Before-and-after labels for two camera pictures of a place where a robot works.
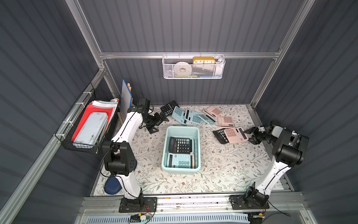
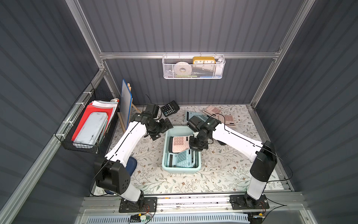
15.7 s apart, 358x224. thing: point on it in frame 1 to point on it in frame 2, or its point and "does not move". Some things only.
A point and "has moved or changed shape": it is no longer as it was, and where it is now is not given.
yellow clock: [203, 60] does not move
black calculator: [168, 109] does not move
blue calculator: [179, 114] to [184, 159]
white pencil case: [92, 129] does not move
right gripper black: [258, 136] to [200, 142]
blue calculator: [178, 160] does not move
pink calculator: [236, 135] has moved or changed shape
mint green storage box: [181, 151] does not move
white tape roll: [182, 68] does not move
